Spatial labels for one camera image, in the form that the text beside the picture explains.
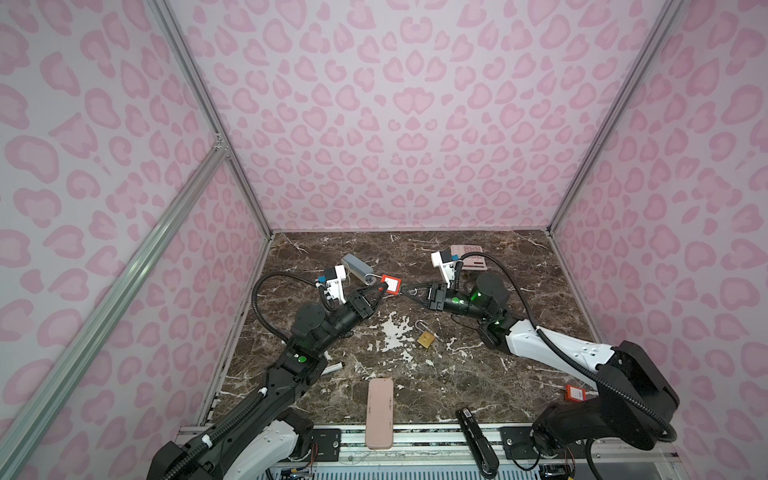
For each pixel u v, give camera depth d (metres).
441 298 0.64
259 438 0.57
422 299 0.68
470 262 1.07
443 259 0.69
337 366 0.86
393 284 0.69
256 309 0.56
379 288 0.68
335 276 0.66
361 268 1.03
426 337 0.90
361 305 0.62
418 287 0.69
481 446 0.69
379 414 0.77
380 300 0.66
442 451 0.73
